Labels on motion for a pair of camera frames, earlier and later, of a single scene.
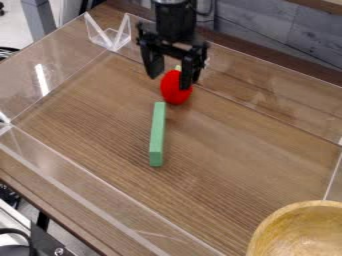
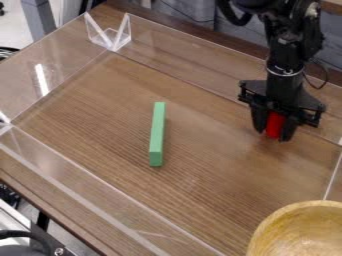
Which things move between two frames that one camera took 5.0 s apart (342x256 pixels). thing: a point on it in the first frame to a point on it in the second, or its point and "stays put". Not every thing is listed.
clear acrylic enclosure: [251, 143] stays put
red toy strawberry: [169, 87] to [275, 124]
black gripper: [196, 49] to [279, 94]
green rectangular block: [156, 136] stays put
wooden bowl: [300, 230] stays put
